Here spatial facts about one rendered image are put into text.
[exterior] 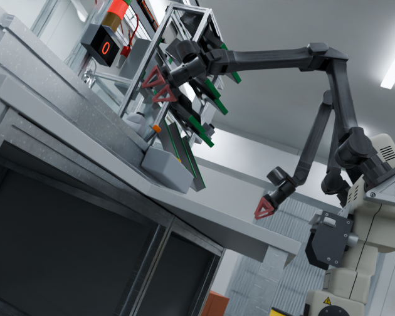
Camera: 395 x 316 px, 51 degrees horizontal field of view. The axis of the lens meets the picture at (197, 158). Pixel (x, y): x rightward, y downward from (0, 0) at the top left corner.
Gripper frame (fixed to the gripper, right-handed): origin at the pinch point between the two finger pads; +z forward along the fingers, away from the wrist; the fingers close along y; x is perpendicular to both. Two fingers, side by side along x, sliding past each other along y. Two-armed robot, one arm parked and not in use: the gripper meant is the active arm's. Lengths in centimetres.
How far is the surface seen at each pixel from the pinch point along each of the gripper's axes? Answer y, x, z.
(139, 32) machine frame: -115, -134, 1
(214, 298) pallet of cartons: -356, 22, 74
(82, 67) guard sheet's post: 18.7, -6.4, 12.9
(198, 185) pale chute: -48, 18, 4
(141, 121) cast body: 1.2, 8.9, 6.3
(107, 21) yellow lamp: 21.6, -14.4, -0.2
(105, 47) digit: 19.4, -8.0, 4.1
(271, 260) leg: 19, 68, -11
